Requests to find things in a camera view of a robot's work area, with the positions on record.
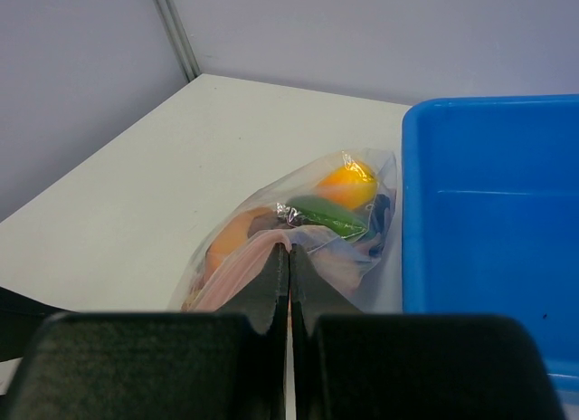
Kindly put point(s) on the green fake chili pepper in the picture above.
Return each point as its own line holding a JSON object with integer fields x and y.
{"x": 317, "y": 210}

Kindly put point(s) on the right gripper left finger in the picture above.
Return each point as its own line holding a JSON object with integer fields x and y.
{"x": 225, "y": 364}

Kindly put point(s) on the blue plastic bin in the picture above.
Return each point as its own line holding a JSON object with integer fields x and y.
{"x": 490, "y": 216}

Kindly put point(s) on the left aluminium frame post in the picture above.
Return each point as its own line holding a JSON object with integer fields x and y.
{"x": 178, "y": 38}

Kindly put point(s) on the orange papaya slice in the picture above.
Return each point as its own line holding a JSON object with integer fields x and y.
{"x": 233, "y": 235}

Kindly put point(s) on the clear zip top bag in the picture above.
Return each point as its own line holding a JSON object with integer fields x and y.
{"x": 343, "y": 263}

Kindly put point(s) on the yellow fake mango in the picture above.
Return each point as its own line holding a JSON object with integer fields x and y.
{"x": 351, "y": 185}

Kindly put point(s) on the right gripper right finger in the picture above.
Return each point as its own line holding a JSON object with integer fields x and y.
{"x": 354, "y": 365}

